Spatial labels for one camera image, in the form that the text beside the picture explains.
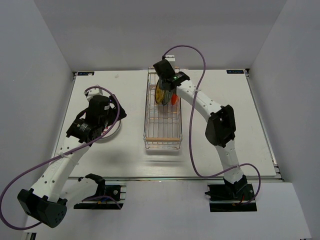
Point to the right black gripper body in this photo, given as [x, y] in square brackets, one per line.
[161, 82]

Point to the yellow patterned plate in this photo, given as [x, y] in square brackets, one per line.
[159, 94]

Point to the plain white plate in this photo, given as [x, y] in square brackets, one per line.
[112, 133]

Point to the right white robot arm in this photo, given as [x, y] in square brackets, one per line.
[220, 123]

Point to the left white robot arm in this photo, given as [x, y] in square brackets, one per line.
[44, 201]

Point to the teal patterned plate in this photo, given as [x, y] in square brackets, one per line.
[167, 98]

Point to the orange plate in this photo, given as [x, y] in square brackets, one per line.
[174, 99]

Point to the left blue table label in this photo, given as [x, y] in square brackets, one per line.
[85, 73]

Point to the blue table label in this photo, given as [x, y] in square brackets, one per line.
[234, 71]
[85, 73]

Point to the right blue table label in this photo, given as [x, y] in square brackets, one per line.
[234, 71]

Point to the metal wire dish rack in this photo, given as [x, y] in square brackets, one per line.
[162, 123]

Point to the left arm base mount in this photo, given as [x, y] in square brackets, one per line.
[108, 196]

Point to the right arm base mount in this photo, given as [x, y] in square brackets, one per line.
[222, 200]

